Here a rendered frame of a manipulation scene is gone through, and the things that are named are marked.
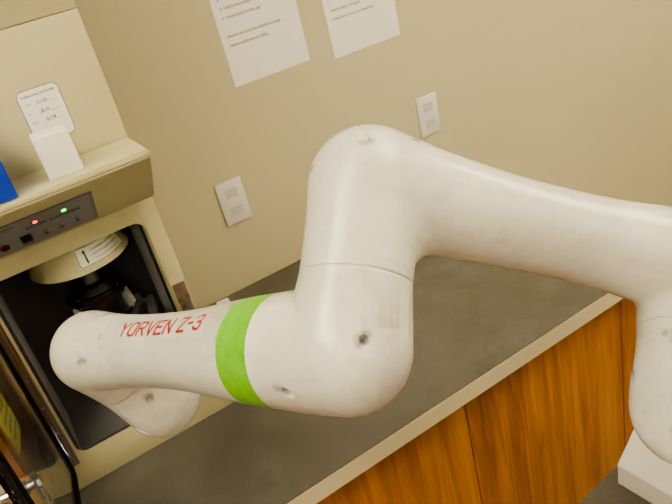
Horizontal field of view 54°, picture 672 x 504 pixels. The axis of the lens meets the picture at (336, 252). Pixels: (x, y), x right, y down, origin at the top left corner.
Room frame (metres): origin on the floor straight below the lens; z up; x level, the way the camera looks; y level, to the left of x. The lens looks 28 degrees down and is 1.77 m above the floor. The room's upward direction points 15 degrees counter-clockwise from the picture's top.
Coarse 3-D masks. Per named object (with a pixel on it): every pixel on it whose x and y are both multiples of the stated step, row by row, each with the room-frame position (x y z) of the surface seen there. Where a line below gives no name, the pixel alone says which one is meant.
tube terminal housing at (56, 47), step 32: (0, 32) 1.01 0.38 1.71; (32, 32) 1.03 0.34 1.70; (64, 32) 1.05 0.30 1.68; (0, 64) 1.00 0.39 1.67; (32, 64) 1.02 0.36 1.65; (64, 64) 1.04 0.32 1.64; (96, 64) 1.06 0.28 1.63; (0, 96) 1.00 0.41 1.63; (64, 96) 1.03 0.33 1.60; (96, 96) 1.05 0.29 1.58; (0, 128) 0.99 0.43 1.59; (96, 128) 1.04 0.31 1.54; (32, 160) 1.00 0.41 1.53; (96, 224) 1.02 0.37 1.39; (128, 224) 1.04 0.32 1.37; (160, 224) 1.06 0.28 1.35; (32, 256) 0.97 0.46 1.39; (160, 256) 1.05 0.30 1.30; (0, 320) 0.94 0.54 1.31; (96, 448) 0.95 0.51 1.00; (128, 448) 0.97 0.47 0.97
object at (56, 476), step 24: (0, 360) 0.87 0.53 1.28; (0, 384) 0.81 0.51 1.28; (0, 408) 0.75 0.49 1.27; (24, 408) 0.85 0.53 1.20; (0, 432) 0.70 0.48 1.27; (24, 432) 0.78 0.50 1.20; (24, 456) 0.73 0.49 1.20; (48, 456) 0.82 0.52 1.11; (0, 480) 0.62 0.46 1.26; (48, 480) 0.76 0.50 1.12
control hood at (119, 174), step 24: (120, 144) 1.02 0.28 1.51; (96, 168) 0.93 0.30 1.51; (120, 168) 0.94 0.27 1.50; (144, 168) 0.97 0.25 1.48; (24, 192) 0.90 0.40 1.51; (48, 192) 0.89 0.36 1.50; (72, 192) 0.91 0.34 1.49; (96, 192) 0.94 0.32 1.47; (120, 192) 0.98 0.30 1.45; (144, 192) 1.01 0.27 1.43; (0, 216) 0.87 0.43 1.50; (24, 216) 0.89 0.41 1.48
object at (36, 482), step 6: (30, 474) 0.68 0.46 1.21; (36, 474) 0.68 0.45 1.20; (24, 480) 0.67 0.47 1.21; (36, 480) 0.67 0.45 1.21; (42, 480) 0.68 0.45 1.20; (24, 486) 0.66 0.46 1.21; (30, 486) 0.66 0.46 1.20; (36, 486) 0.66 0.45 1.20; (42, 486) 0.67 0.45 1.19; (30, 492) 0.67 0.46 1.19; (42, 492) 0.66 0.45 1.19; (42, 498) 0.67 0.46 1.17; (48, 498) 0.67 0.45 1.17
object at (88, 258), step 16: (96, 240) 1.05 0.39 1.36; (112, 240) 1.07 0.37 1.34; (64, 256) 1.02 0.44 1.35; (80, 256) 1.02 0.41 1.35; (96, 256) 1.03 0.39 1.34; (112, 256) 1.04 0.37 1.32; (32, 272) 1.04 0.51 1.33; (48, 272) 1.02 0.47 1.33; (64, 272) 1.01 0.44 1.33; (80, 272) 1.01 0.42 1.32
